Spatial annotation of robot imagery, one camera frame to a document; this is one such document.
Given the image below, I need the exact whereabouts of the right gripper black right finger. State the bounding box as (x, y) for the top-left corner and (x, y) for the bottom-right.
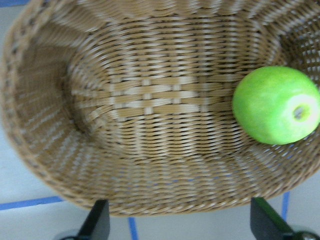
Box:
(250, 197), (300, 240)

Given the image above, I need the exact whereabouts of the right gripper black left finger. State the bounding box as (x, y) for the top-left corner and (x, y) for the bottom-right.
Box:
(76, 199), (111, 240)

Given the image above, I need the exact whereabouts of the green apple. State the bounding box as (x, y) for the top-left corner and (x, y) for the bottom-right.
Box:
(232, 66), (320, 145)

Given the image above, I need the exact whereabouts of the woven wicker basket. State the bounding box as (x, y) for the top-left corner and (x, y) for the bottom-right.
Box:
(0, 0), (320, 216)

